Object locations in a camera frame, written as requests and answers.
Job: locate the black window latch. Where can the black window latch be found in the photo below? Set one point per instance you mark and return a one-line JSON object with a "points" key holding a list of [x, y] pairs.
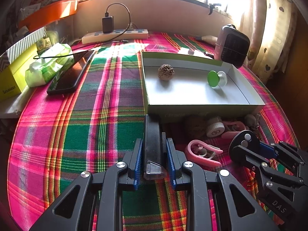
{"points": [[211, 7]]}

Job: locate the green and white spool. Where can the green and white spool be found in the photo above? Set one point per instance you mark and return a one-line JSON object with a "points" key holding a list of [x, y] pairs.
{"points": [[213, 78]]}

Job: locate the brown walnut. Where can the brown walnut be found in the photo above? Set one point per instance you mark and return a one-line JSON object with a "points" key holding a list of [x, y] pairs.
{"points": [[166, 71], [195, 125]]}

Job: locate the small grey heater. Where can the small grey heater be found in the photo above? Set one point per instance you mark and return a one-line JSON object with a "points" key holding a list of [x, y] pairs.
{"points": [[232, 45]]}

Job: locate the heart print curtain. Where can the heart print curtain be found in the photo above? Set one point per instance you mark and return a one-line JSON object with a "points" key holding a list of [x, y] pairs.
{"points": [[272, 28]]}

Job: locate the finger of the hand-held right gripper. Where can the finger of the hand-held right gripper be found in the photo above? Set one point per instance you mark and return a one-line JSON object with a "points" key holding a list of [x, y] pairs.
{"points": [[255, 160], [268, 149]]}

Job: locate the grey striped box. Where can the grey striped box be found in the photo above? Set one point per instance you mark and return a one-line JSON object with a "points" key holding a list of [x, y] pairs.
{"points": [[21, 45]]}

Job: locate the yellow-green box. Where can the yellow-green box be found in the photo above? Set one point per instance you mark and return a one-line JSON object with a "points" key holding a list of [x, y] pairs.
{"points": [[14, 77]]}

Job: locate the orange tray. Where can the orange tray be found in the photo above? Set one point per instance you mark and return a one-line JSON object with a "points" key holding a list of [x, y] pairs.
{"points": [[53, 12]]}

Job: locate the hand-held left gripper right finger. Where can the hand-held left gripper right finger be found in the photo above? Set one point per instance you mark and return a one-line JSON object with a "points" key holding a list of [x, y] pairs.
{"points": [[172, 166]]}

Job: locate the plaid tablecloth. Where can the plaid tablecloth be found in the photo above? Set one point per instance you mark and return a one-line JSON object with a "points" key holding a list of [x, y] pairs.
{"points": [[72, 125]]}

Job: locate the black smartphone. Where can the black smartphone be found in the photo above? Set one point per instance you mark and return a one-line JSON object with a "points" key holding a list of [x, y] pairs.
{"points": [[65, 77]]}

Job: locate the pink and grey ear hook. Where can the pink and grey ear hook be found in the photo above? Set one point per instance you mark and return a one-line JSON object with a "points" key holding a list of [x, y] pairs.
{"points": [[216, 150]]}

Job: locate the white round cap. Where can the white round cap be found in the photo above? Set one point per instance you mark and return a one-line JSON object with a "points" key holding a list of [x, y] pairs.
{"points": [[215, 130]]}

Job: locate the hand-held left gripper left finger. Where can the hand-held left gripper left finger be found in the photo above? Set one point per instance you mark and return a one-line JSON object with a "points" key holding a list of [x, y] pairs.
{"points": [[138, 163]]}

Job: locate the black charger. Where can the black charger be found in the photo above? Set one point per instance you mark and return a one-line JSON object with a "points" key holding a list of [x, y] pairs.
{"points": [[107, 25]]}

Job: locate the black bike light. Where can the black bike light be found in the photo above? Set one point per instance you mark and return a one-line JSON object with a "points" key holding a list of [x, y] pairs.
{"points": [[152, 137]]}

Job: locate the white power strip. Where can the white power strip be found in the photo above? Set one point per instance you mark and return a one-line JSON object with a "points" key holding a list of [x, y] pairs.
{"points": [[96, 37]]}

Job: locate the green wet wipes pack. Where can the green wet wipes pack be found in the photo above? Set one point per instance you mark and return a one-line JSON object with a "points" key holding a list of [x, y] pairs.
{"points": [[48, 65]]}

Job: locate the green cardboard box tray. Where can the green cardboard box tray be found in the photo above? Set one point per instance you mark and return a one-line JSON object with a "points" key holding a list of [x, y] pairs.
{"points": [[192, 93]]}

